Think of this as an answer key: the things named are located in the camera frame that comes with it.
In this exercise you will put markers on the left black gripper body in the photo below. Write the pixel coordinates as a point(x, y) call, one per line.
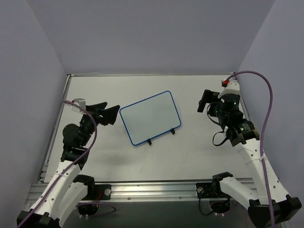
point(98, 114)

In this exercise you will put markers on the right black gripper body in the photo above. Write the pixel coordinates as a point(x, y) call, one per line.
point(212, 102)

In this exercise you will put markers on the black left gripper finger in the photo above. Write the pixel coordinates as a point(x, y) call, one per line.
point(109, 115)
point(96, 108)

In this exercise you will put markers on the blue framed whiteboard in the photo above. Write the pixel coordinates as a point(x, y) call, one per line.
point(150, 118)

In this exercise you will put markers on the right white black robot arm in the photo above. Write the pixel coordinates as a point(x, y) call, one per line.
point(152, 143)

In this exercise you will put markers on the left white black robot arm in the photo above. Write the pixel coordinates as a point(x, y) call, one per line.
point(68, 186)

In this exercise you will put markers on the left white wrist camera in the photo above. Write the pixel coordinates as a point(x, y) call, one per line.
point(79, 105)

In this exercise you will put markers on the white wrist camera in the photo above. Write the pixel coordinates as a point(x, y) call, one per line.
point(231, 86)
point(79, 105)

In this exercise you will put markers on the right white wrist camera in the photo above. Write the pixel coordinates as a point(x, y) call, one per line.
point(231, 86)

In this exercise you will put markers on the black wire whiteboard stand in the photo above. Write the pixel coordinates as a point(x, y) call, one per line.
point(171, 131)

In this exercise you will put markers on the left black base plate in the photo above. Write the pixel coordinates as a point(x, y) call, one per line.
point(102, 192)

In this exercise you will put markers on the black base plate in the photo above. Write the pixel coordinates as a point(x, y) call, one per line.
point(102, 192)
point(205, 190)

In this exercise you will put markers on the aluminium front rail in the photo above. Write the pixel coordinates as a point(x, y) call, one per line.
point(154, 191)

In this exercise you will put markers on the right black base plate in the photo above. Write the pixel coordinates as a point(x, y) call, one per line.
point(205, 190)

